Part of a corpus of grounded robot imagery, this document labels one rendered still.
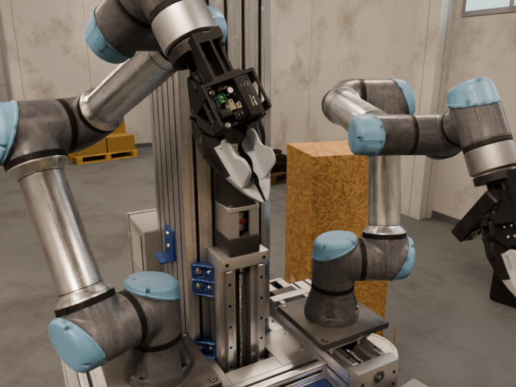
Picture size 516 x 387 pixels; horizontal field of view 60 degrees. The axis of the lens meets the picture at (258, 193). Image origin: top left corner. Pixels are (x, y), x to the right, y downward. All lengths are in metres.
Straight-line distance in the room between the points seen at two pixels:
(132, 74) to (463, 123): 0.56
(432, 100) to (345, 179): 2.87
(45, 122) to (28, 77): 8.57
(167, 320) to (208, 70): 0.61
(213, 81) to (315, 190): 1.89
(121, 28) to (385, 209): 0.82
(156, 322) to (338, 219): 1.66
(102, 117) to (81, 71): 8.65
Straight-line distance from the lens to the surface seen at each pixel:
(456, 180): 5.31
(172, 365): 1.05
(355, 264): 1.19
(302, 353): 1.31
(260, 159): 0.57
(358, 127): 0.82
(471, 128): 0.79
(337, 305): 1.23
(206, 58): 0.53
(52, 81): 9.55
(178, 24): 0.57
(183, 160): 1.09
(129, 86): 0.86
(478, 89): 0.80
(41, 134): 0.95
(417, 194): 5.38
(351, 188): 2.46
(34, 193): 0.94
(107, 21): 0.66
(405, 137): 0.84
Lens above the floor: 1.71
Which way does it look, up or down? 16 degrees down
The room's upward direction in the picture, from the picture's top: straight up
